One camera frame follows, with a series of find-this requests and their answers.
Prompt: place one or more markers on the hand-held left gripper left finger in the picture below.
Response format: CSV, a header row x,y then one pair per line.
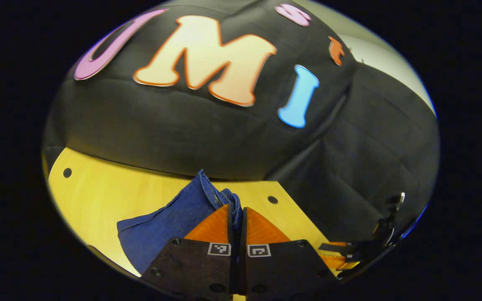
x,y
191,267

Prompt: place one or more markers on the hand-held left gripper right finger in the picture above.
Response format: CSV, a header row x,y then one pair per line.
x,y
283,267

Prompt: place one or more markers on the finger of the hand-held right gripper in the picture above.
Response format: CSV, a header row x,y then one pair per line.
x,y
341,262
337,248

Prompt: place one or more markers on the blue denim jeans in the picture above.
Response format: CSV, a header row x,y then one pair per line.
x,y
165,234

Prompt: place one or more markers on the black backdrop cloth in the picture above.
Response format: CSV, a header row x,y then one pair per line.
x,y
224,133

